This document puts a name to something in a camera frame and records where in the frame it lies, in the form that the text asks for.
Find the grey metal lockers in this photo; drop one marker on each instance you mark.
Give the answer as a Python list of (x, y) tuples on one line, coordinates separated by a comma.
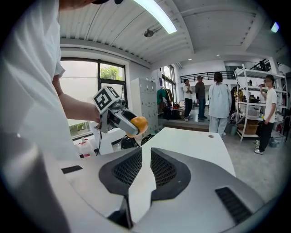
[(145, 102)]

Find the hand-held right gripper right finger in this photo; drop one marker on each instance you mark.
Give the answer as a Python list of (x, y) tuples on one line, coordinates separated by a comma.
[(204, 182)]

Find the black balcony railing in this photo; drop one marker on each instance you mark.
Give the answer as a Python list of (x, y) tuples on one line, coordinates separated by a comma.
[(204, 75)]

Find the cardboard box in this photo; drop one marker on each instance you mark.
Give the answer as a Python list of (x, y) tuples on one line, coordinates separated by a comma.
[(250, 128)]

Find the person's white shirt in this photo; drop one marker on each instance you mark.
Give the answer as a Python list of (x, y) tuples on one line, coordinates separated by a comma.
[(29, 79)]

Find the long ceiling lamp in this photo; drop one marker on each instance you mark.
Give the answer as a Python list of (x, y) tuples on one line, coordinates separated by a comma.
[(275, 27), (159, 16)]

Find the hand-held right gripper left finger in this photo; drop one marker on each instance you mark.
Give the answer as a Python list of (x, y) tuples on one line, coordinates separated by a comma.
[(86, 179)]

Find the clothes rack with garments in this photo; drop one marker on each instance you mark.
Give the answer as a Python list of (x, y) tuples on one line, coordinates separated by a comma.
[(162, 97)]

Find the black framed window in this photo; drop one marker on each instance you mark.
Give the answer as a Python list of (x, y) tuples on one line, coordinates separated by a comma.
[(167, 72), (79, 77)]

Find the white rectangular table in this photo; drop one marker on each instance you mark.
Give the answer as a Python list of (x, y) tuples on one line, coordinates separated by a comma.
[(188, 145)]

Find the green waste bin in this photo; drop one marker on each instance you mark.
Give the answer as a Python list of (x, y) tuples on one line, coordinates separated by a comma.
[(233, 130)]

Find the orange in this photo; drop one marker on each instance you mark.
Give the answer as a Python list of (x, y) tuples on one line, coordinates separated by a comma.
[(142, 124)]

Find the person's left forearm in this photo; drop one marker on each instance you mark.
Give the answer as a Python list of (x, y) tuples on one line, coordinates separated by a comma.
[(75, 107)]

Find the clear plastic storage bin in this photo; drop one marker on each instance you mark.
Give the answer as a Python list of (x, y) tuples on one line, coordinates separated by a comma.
[(277, 140)]

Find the wooden steps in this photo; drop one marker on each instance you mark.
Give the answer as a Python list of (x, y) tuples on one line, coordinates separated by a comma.
[(182, 124)]

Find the white metal shelf rack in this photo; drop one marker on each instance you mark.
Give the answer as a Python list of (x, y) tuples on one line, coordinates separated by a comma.
[(252, 73)]

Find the round ceiling fixture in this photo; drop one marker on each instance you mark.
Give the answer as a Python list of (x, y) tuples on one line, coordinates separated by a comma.
[(149, 33)]

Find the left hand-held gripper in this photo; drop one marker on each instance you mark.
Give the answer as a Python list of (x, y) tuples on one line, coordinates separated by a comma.
[(105, 100)]

